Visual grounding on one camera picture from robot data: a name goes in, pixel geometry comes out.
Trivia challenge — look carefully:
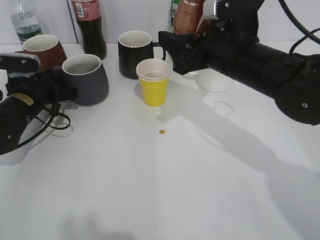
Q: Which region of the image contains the green soda bottle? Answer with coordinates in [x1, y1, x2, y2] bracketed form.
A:
[169, 0, 180, 32]

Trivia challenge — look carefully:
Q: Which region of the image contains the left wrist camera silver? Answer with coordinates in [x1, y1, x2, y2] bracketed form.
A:
[0, 52, 41, 74]

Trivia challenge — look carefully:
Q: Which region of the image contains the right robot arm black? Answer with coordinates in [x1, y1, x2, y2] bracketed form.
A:
[158, 0, 320, 126]

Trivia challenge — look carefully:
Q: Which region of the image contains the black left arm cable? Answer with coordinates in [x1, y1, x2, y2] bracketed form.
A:
[14, 74, 71, 148]

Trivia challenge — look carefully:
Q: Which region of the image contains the dark grey ceramic mug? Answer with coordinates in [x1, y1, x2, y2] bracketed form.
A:
[62, 54, 110, 106]

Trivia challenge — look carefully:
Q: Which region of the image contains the yellow paper cup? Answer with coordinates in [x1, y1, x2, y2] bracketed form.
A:
[136, 58, 172, 107]

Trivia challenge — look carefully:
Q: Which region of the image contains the clear water bottle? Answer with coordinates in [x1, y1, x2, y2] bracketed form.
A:
[10, 0, 43, 45]

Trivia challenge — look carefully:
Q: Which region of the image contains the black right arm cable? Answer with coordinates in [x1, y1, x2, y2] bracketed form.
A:
[277, 0, 320, 55]

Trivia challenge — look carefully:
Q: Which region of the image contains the maroon ceramic mug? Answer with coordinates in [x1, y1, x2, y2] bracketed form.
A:
[20, 34, 67, 73]

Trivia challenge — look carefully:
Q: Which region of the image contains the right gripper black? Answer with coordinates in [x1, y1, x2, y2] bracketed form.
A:
[158, 0, 263, 75]

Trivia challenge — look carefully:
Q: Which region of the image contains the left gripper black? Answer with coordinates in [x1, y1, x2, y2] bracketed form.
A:
[6, 68, 78, 105]

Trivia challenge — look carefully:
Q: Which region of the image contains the white ceramic mug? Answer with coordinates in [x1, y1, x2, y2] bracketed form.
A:
[196, 69, 233, 93]

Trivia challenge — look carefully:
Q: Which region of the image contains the brown Nescafe coffee bottle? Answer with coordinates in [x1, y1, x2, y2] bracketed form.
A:
[173, 0, 211, 36]

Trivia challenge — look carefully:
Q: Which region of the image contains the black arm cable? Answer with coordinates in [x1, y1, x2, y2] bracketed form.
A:
[14, 74, 71, 148]
[277, 0, 320, 55]

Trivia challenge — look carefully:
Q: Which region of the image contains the black ceramic mug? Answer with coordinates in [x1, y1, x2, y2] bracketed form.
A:
[117, 30, 166, 80]

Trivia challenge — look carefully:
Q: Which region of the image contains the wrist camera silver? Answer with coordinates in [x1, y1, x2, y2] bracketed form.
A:
[0, 52, 41, 74]
[202, 0, 225, 20]

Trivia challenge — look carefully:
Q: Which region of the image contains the cola bottle red label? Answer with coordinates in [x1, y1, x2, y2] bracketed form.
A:
[71, 0, 107, 60]

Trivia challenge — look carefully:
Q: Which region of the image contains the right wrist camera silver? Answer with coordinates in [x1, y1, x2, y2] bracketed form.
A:
[202, 0, 225, 20]

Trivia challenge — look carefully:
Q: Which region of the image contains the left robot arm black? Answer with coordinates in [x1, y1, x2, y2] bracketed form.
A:
[0, 72, 78, 155]

